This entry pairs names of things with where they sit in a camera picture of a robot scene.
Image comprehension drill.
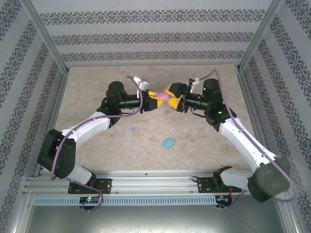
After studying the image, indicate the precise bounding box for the aluminium mounting rail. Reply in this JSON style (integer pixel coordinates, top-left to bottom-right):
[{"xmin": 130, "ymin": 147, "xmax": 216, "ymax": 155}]
[{"xmin": 24, "ymin": 170, "xmax": 285, "ymax": 195}]

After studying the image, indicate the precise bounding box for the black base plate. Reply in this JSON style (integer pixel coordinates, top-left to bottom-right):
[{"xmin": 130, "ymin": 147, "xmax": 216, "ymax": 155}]
[
  {"xmin": 68, "ymin": 178, "xmax": 113, "ymax": 195},
  {"xmin": 197, "ymin": 176, "xmax": 242, "ymax": 194}
]

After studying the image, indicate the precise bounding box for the pink earbud charging case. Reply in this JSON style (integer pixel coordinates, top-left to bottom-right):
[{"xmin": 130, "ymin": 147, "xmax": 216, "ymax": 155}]
[{"xmin": 156, "ymin": 91, "xmax": 170, "ymax": 102}]

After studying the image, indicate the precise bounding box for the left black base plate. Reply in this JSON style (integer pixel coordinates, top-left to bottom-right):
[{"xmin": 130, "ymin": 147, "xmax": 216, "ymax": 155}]
[{"xmin": 68, "ymin": 178, "xmax": 113, "ymax": 195}]

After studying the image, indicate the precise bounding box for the aluminium frame post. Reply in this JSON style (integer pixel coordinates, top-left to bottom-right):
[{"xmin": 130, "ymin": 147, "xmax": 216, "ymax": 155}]
[
  {"xmin": 20, "ymin": 0, "xmax": 70, "ymax": 73},
  {"xmin": 238, "ymin": 0, "xmax": 284, "ymax": 72}
]

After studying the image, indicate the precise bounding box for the left small circuit board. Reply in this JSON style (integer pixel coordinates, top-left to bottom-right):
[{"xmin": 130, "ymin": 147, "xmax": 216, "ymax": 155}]
[{"xmin": 79, "ymin": 196, "xmax": 101, "ymax": 204}]

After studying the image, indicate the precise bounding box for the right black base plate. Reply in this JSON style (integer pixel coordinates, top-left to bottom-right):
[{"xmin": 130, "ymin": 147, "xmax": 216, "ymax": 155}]
[{"xmin": 197, "ymin": 176, "xmax": 242, "ymax": 194}]

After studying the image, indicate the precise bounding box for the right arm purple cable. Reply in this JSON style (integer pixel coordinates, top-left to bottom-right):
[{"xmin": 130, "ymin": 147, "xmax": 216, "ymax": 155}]
[{"xmin": 198, "ymin": 69, "xmax": 297, "ymax": 211}]

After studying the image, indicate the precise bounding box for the slotted grey cable duct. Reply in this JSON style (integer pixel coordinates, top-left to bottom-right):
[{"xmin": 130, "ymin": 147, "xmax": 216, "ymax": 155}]
[{"xmin": 33, "ymin": 195, "xmax": 233, "ymax": 206}]

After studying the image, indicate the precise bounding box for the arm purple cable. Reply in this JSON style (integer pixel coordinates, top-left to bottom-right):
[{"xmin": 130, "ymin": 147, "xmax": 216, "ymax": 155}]
[
  {"xmin": 198, "ymin": 69, "xmax": 297, "ymax": 211},
  {"xmin": 50, "ymin": 75, "xmax": 144, "ymax": 212}
]

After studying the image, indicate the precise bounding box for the blue earbud charging case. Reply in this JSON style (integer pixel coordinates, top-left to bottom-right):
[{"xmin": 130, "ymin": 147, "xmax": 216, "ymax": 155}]
[{"xmin": 163, "ymin": 137, "xmax": 176, "ymax": 150}]

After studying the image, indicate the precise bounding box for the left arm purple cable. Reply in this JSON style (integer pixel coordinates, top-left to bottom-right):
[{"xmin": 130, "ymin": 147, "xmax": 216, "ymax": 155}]
[{"xmin": 50, "ymin": 75, "xmax": 144, "ymax": 212}]

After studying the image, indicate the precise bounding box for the aluminium table side rail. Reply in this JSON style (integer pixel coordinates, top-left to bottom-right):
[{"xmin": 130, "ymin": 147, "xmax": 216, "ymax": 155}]
[
  {"xmin": 33, "ymin": 70, "xmax": 70, "ymax": 178},
  {"xmin": 237, "ymin": 69, "xmax": 279, "ymax": 175}
]

